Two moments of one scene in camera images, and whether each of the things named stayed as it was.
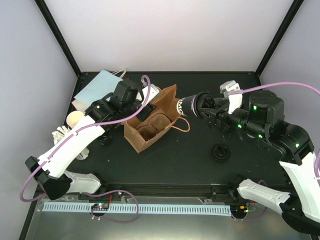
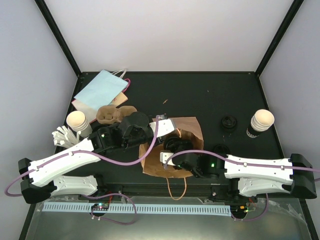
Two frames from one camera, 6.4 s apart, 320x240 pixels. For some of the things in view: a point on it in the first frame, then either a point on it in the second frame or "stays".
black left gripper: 143,116 → 160,140
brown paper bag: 142,135 → 179,135
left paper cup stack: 73,117 stays
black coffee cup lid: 220,152 stays
